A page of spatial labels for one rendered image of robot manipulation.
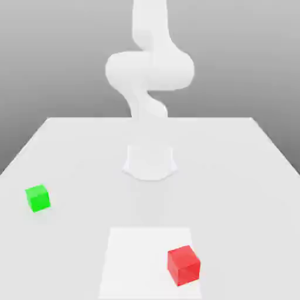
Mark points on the small red cube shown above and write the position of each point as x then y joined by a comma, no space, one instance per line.
184,266

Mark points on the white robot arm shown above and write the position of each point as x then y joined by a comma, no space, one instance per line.
150,70

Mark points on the small green cube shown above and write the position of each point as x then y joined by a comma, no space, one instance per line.
38,198

